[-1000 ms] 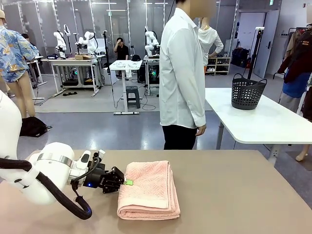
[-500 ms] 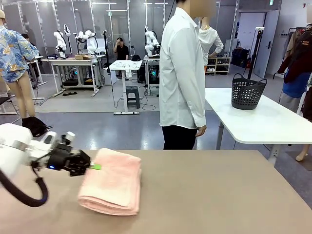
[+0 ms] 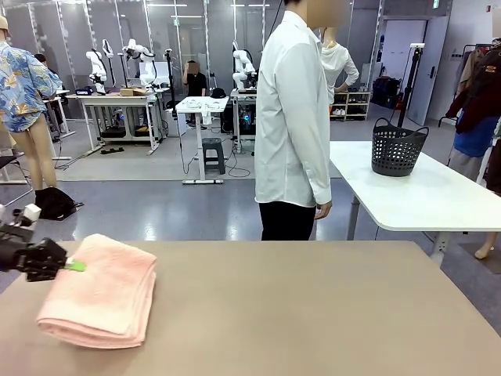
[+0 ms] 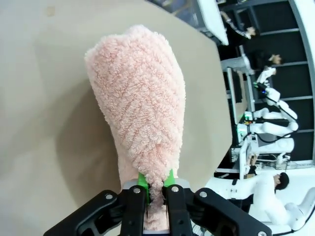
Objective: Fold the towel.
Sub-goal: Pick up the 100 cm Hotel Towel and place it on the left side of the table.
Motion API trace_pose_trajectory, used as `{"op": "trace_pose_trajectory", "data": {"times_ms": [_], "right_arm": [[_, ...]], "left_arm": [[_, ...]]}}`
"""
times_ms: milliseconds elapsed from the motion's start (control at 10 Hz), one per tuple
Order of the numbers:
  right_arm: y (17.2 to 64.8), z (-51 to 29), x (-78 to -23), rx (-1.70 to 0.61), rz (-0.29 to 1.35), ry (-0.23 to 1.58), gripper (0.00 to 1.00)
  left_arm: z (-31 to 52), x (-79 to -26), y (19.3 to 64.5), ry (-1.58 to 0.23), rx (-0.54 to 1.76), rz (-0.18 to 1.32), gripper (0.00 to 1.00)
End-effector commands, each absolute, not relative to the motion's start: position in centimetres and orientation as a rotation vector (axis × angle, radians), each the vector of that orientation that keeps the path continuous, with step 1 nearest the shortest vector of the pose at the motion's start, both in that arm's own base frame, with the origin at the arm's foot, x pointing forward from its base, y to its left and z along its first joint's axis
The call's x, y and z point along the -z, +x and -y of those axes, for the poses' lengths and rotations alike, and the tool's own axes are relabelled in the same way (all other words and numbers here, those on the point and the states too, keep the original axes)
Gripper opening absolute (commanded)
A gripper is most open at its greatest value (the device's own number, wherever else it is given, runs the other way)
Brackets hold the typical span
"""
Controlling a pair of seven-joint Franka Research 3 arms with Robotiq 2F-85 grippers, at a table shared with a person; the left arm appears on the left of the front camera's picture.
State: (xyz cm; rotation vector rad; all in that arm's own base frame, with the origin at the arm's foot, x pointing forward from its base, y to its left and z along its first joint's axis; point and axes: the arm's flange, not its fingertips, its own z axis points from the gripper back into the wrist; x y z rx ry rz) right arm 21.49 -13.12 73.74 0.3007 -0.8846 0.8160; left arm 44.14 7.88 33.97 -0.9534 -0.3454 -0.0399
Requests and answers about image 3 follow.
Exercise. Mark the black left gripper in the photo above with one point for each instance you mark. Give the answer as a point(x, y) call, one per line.
point(13, 246)

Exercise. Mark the pink terry towel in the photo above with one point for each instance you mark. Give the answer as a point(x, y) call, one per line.
point(102, 290)

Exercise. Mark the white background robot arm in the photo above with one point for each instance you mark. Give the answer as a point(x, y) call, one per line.
point(146, 62)
point(240, 62)
point(97, 66)

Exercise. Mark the person right forearm white sleeve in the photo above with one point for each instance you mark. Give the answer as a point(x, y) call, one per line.
point(319, 176)

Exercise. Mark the person right hand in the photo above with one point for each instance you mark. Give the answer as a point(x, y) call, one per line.
point(325, 209)

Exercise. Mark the black bag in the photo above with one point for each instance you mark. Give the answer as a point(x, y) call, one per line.
point(55, 203)

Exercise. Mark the black chair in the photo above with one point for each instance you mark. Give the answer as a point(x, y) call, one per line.
point(9, 160)

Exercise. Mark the tan mannequin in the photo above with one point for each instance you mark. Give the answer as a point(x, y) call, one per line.
point(41, 152)

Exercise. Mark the black labelled box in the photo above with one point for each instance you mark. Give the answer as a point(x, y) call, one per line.
point(84, 91)

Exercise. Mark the long white workbench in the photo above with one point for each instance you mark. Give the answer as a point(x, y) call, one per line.
point(113, 100)

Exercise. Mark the blue floral shirt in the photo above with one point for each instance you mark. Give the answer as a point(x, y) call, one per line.
point(19, 86)

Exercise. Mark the cardboard box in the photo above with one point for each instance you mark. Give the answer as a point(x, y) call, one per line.
point(131, 92)

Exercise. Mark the white standing desk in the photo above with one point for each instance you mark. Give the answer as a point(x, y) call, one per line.
point(202, 149)

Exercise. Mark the dark-haired person at desk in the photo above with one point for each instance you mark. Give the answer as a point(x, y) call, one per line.
point(41, 58)

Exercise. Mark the grey plastic stool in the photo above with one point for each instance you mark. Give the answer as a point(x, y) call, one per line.
point(213, 141)

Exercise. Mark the black tripod pole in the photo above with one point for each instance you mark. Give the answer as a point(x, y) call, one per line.
point(169, 78)

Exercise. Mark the seated person in black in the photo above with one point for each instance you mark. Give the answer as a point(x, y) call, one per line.
point(195, 82)

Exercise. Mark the beige cap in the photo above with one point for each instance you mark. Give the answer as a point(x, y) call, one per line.
point(3, 24)

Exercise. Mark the black baseball cap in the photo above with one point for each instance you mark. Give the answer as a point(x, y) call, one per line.
point(218, 93)

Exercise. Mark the white robot workbench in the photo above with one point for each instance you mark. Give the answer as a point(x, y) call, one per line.
point(242, 93)

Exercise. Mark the person in white shirt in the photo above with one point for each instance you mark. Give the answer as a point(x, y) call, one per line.
point(285, 117)

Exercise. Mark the wooden shoe shelf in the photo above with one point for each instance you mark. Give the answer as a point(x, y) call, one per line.
point(350, 103)

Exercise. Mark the mannequin with white top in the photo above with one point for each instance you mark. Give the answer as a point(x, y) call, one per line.
point(338, 66)

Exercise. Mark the dark plastic laundry basket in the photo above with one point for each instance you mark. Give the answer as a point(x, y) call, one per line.
point(395, 169)

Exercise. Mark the white side table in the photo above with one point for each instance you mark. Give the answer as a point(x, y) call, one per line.
point(411, 196)

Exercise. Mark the black luggage bags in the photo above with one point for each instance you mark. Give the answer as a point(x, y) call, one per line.
point(385, 92)

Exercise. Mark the black tripod with white head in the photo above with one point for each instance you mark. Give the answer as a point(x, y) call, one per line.
point(409, 82)

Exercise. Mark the grey skirt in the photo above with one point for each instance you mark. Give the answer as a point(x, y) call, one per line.
point(467, 164)

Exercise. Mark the beige mannequin foot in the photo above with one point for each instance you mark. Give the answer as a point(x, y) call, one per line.
point(485, 248)

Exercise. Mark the blue garment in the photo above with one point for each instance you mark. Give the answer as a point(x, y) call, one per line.
point(473, 141)

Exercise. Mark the grey door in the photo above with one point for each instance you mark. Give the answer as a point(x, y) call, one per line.
point(438, 47)

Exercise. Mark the beige coat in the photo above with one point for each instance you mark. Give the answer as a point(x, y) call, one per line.
point(467, 70)

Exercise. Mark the dark brown jacket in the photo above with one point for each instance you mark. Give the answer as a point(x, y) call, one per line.
point(485, 86)

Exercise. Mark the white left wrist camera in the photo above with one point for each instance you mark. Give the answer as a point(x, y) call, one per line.
point(32, 211)

